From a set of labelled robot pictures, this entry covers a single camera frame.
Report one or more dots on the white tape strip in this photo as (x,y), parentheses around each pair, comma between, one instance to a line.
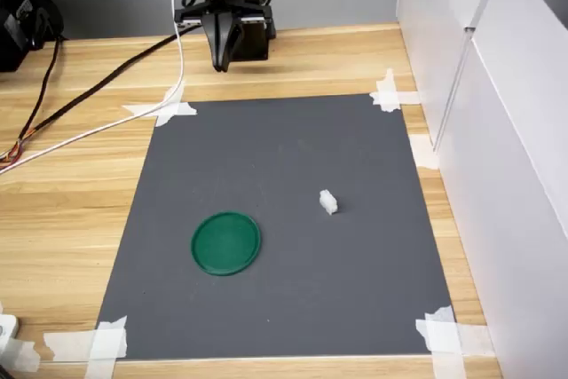
(102,368)
(421,152)
(24,357)
(477,339)
(446,365)
(186,109)
(174,95)
(406,97)
(66,345)
(388,81)

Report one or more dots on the round green lid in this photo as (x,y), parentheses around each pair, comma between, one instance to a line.
(226,243)

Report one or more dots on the small white plastic terminal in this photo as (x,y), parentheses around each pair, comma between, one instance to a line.
(328,202)

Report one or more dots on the black bag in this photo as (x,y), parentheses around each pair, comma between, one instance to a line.
(22,10)

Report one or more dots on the small white bracket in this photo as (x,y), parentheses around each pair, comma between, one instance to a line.
(6,330)

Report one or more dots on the dark grey mat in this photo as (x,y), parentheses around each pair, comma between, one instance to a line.
(288,152)

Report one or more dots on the white partition panel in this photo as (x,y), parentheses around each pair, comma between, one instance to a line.
(510,175)
(435,19)

